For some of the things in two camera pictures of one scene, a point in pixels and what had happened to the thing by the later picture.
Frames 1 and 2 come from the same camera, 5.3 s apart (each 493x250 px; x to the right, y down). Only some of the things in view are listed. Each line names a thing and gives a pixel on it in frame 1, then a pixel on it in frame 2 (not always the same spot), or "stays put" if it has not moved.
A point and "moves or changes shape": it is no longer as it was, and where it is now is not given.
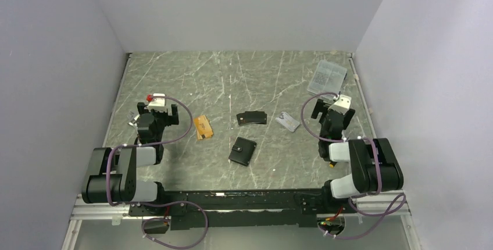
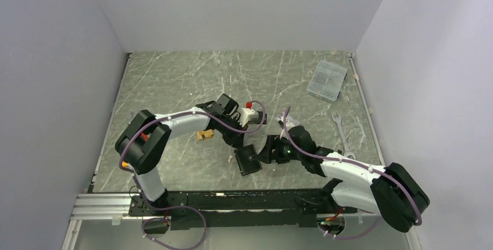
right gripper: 318,108 to 269,146
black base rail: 189,210 stays put
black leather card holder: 242,151 moves or changes shape
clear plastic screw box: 326,77 stays put
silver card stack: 288,121 stays put
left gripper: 174,120 to 236,140
